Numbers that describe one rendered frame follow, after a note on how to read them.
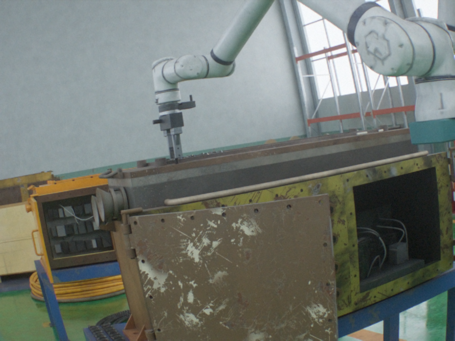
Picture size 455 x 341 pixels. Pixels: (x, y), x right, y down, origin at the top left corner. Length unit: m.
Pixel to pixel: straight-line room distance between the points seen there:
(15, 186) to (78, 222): 5.70
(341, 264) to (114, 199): 0.90
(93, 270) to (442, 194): 2.99
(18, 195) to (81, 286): 4.28
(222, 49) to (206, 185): 0.48
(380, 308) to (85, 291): 4.40
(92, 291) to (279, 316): 4.73
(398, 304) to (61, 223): 3.10
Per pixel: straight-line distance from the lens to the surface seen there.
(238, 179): 2.40
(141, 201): 2.29
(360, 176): 2.56
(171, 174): 2.32
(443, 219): 2.89
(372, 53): 1.49
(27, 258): 8.09
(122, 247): 2.67
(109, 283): 6.82
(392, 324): 3.70
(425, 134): 1.62
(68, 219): 5.11
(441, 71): 1.62
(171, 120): 2.28
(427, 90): 1.62
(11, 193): 10.67
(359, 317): 2.68
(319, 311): 2.02
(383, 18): 1.47
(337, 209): 2.50
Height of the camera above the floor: 1.42
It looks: 2 degrees down
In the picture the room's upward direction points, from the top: 9 degrees counter-clockwise
